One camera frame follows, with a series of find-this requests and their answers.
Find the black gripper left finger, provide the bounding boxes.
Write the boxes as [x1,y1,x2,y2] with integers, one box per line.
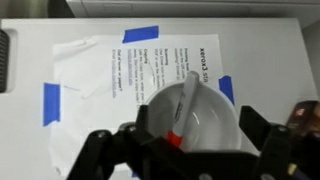
[65,104,188,180]

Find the white and green ceramic cup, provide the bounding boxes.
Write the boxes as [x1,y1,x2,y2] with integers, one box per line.
[143,80,243,153]

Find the dark brown cardboard box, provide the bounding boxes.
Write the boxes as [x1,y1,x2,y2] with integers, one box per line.
[285,99,320,180]

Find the white marker pen red cap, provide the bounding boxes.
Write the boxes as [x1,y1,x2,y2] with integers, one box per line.
[166,70,200,147]

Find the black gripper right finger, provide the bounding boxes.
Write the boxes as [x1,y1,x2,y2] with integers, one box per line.
[239,105,294,180]

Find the white printed instruction paper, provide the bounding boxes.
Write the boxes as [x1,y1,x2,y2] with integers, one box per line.
[48,32,225,177]

